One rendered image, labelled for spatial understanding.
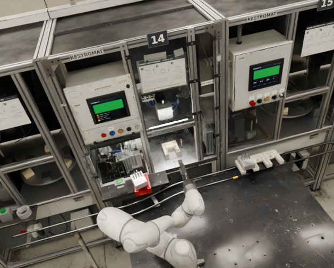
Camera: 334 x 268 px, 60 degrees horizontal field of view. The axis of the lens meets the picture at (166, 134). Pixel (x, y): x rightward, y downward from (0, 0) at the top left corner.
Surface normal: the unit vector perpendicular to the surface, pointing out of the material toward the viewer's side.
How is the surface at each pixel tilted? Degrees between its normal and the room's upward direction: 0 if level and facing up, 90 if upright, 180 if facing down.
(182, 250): 5
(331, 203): 0
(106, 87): 90
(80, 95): 90
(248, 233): 0
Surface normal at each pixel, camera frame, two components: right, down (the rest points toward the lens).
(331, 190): -0.12, -0.77
